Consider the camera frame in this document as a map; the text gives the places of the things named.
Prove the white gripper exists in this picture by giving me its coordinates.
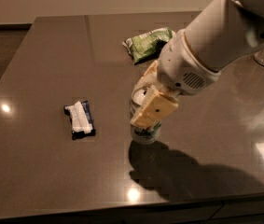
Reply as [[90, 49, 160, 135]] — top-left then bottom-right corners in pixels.
[[131, 30, 221, 129]]

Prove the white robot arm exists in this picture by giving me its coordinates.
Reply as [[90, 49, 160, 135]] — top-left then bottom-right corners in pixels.
[[131, 0, 264, 129]]

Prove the blue rxbar blueberry wrapper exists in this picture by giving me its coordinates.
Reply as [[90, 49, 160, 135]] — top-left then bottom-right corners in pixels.
[[63, 101, 96, 140]]

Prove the green chip bag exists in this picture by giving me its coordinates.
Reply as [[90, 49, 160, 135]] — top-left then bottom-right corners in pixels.
[[122, 27, 175, 64]]

